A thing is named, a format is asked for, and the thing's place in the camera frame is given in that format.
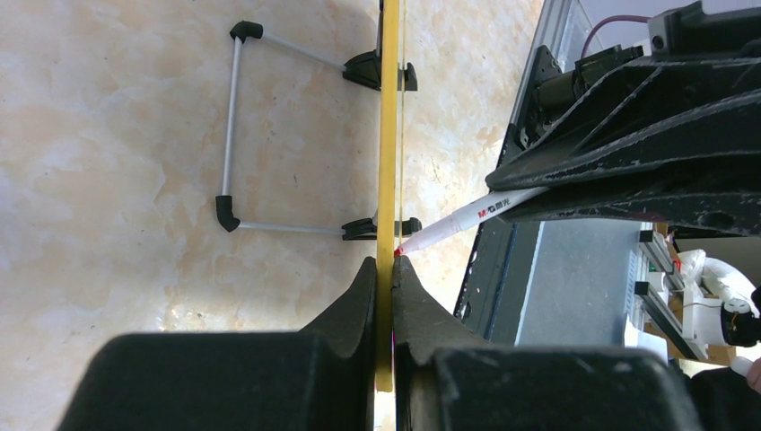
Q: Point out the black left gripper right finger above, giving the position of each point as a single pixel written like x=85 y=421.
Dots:
x=449 y=378

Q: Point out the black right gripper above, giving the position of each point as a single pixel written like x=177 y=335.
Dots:
x=696 y=96

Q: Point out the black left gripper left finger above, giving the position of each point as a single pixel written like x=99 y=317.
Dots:
x=320 y=377

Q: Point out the red white marker pen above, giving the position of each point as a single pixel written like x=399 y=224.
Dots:
x=466 y=217

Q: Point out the yellow framed whiteboard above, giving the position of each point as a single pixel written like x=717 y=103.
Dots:
x=378 y=70

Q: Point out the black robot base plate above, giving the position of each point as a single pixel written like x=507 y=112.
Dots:
x=496 y=281

